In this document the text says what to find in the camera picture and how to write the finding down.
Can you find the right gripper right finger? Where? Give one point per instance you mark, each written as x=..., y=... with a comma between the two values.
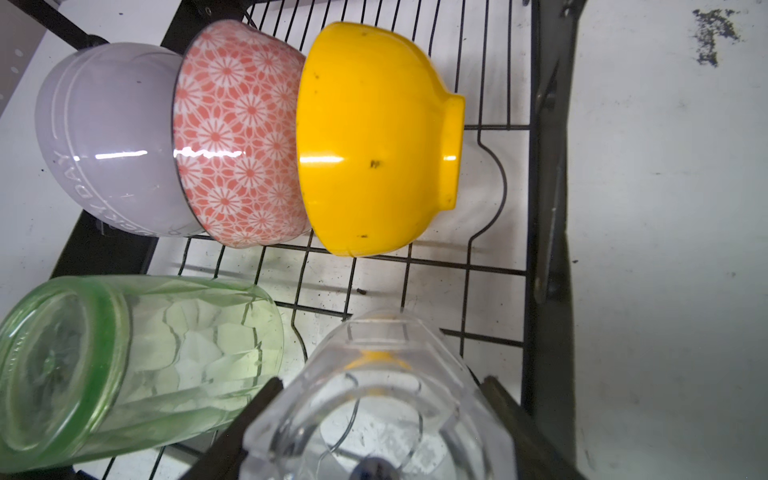
x=536, y=457

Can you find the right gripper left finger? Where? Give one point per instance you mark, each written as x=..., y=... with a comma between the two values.
x=223, y=459

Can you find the green glass tumbler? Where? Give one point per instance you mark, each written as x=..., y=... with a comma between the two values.
x=98, y=366

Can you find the clear glass tumbler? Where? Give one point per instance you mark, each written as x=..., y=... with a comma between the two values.
x=381, y=397

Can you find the yellow ceramic bowl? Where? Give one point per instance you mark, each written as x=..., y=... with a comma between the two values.
x=379, y=140

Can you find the pink floral pattern bowl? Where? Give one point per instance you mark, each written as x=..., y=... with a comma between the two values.
x=234, y=135

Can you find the black two-tier dish rack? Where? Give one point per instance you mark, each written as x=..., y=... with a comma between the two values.
x=494, y=274

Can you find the lilac ceramic bowl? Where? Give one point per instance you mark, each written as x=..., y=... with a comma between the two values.
x=103, y=121

